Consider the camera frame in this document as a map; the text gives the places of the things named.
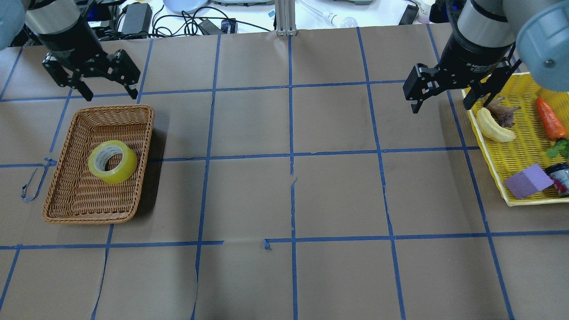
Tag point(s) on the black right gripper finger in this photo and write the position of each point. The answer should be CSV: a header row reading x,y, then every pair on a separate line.
x,y
420,85
491,87

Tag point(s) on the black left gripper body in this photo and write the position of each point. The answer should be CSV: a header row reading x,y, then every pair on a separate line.
x,y
73,43

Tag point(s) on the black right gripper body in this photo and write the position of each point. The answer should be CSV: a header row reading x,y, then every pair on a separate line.
x,y
472,57

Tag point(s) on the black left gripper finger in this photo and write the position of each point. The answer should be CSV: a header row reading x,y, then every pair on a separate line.
x,y
123,70
64,79

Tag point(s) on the yellow tape roll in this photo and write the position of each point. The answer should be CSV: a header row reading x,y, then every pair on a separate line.
x,y
112,162

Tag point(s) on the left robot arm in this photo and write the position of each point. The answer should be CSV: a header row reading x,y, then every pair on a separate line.
x,y
37,15

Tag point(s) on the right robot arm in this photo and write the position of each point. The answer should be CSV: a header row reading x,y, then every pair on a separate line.
x,y
490,39

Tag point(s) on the yellow plastic basket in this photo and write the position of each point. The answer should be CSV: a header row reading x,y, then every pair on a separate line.
x,y
529,147

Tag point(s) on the yellow toy banana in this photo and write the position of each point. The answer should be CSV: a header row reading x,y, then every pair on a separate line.
x,y
491,129

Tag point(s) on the black power adapter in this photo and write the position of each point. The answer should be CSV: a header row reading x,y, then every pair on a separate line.
x,y
136,19
207,27

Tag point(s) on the orange toy carrot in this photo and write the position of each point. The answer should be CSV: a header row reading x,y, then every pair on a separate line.
x,y
552,125

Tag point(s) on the light blue plate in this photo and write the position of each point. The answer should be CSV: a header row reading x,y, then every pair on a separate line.
x,y
179,6

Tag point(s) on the white light bulb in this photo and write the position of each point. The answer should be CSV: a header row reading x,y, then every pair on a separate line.
x,y
340,21

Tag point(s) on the brown wicker basket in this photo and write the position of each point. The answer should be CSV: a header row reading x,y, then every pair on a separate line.
x,y
75,195

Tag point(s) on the purple foam block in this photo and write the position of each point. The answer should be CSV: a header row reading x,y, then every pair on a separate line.
x,y
528,182

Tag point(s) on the small dark can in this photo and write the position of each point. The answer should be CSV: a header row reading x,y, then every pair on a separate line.
x,y
559,174

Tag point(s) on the aluminium frame post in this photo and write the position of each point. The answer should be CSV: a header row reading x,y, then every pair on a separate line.
x,y
285,18

